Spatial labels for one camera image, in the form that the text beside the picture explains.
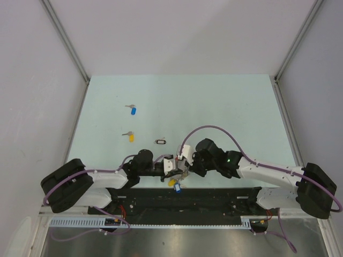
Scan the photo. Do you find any key with blue tag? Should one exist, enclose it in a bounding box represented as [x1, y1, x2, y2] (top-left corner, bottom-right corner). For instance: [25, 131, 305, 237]
[125, 104, 137, 115]

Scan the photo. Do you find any blue tag on holder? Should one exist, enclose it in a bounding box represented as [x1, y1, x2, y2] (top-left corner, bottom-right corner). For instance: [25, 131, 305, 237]
[174, 182, 186, 193]

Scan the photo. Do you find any aluminium corner post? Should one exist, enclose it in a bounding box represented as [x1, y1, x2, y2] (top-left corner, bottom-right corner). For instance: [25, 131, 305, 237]
[273, 0, 326, 82]
[39, 0, 90, 85]

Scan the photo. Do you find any red-handled metal key holder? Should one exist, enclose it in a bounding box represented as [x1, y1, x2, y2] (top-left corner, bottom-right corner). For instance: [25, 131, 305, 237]
[175, 157, 190, 181]

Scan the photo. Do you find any left aluminium corner post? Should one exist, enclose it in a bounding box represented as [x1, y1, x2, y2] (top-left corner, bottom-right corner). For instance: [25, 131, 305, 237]
[39, 0, 90, 85]

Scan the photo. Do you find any key with yellow tag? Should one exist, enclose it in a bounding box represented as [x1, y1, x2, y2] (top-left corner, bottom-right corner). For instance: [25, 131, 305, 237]
[122, 131, 135, 142]

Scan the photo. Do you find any yellow tag on holder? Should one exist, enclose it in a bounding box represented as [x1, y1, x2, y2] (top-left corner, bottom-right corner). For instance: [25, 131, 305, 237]
[168, 179, 177, 187]

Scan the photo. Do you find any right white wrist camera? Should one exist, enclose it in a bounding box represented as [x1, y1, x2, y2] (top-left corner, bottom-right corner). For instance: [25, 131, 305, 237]
[175, 145, 195, 169]

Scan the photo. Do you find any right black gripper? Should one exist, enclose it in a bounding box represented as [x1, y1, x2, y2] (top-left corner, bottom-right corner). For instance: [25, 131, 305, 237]
[185, 151, 217, 178]

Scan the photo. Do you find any right aluminium corner post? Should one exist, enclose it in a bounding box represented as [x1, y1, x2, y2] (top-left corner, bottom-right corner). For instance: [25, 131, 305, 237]
[273, 0, 326, 82]

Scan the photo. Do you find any white slotted cable duct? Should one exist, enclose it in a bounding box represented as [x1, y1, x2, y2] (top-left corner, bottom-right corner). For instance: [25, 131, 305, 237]
[49, 216, 254, 231]

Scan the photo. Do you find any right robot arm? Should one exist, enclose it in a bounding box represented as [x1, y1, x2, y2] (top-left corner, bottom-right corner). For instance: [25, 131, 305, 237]
[190, 138, 337, 220]

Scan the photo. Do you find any key with black tag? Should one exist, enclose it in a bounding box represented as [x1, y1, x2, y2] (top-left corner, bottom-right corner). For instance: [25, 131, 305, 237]
[154, 138, 167, 145]

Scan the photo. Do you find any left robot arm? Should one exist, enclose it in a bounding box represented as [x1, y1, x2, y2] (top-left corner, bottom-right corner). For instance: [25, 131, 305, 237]
[41, 149, 180, 214]

